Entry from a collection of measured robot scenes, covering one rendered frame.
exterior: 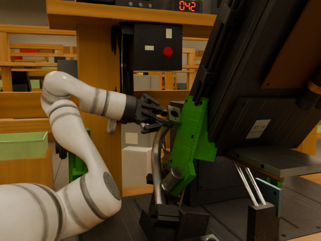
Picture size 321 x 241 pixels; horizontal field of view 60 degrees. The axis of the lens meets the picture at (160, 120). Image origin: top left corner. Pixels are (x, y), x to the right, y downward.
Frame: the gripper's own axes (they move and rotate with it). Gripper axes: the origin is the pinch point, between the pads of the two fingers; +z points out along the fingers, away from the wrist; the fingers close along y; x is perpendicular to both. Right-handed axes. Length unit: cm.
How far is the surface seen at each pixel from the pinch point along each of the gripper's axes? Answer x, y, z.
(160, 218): 7.4, -26.8, -1.0
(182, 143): -1.2, -8.8, 2.9
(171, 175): 0.3, -18.2, -0.6
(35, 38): 629, 791, -141
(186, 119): -4.9, -3.2, 2.9
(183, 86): 608, 745, 424
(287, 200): 11, -15, 50
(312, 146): 16, 19, 88
